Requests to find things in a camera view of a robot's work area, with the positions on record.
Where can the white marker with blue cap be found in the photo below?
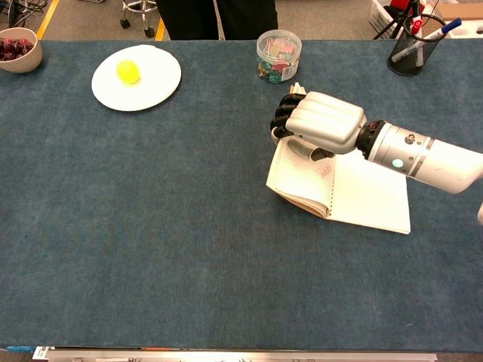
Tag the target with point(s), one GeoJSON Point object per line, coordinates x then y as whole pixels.
{"type": "Point", "coordinates": [450, 27]}

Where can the white round plate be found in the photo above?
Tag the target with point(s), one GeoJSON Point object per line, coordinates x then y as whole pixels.
{"type": "Point", "coordinates": [151, 90]}

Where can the white plastic crate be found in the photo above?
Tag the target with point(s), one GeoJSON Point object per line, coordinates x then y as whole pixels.
{"type": "Point", "coordinates": [378, 17]}

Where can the aluminium rail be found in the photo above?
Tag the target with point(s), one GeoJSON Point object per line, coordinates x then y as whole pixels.
{"type": "Point", "coordinates": [264, 356]}

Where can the dark red cherries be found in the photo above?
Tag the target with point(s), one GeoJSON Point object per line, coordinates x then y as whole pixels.
{"type": "Point", "coordinates": [11, 49]}

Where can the blue table cloth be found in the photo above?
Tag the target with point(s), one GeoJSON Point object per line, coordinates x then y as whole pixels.
{"type": "Point", "coordinates": [151, 226]}

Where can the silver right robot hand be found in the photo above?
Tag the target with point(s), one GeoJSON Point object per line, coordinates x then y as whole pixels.
{"type": "Point", "coordinates": [328, 120]}

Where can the clear jar of binder clips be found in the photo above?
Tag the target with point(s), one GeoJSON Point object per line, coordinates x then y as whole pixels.
{"type": "Point", "coordinates": [279, 56]}

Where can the yellow ball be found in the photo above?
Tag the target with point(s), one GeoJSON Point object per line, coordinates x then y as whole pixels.
{"type": "Point", "coordinates": [127, 71]}

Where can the white marker with red cap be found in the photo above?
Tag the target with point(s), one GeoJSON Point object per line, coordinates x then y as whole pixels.
{"type": "Point", "coordinates": [416, 25]}

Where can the tan spiral notebook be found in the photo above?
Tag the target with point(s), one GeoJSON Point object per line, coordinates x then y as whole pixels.
{"type": "Point", "coordinates": [370, 196]}

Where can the black tripod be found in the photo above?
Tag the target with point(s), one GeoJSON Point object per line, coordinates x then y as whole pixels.
{"type": "Point", "coordinates": [393, 22]}

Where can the cardboard box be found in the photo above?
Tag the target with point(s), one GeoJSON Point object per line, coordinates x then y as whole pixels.
{"type": "Point", "coordinates": [464, 9]}

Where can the black mesh pen holder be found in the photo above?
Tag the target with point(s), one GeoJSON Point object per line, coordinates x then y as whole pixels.
{"type": "Point", "coordinates": [405, 68]}

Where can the beige bowl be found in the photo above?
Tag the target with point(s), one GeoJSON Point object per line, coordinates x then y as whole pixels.
{"type": "Point", "coordinates": [26, 62]}

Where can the person in black trousers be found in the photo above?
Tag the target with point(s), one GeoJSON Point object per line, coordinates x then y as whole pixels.
{"type": "Point", "coordinates": [196, 19]}

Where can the chrome stool with castors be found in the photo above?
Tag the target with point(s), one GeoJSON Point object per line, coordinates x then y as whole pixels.
{"type": "Point", "coordinates": [141, 7]}

